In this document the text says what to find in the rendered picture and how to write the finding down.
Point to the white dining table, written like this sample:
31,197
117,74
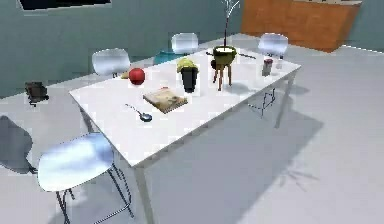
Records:
126,133

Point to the black cup with yellow-green food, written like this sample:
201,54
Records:
189,77

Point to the yellow potato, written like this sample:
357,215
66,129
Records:
125,75

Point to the dark window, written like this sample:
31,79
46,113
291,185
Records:
63,3

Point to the teal cushion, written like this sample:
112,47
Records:
166,57

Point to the grey spoon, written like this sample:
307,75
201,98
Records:
144,116

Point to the grey red-capped shaker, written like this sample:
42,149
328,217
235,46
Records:
267,66

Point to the green pot house plant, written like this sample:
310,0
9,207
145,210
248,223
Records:
224,58

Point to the red tomato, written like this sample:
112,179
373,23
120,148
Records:
137,76

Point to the tan book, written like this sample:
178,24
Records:
165,99

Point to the orange wooden door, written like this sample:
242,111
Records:
300,21

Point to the clear white shaker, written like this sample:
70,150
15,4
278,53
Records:
279,62

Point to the white shell chair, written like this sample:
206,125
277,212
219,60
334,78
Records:
75,163
110,62
273,44
184,43

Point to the small dark brown object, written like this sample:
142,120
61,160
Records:
36,92

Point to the dark thin utensil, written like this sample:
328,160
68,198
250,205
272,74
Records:
246,55

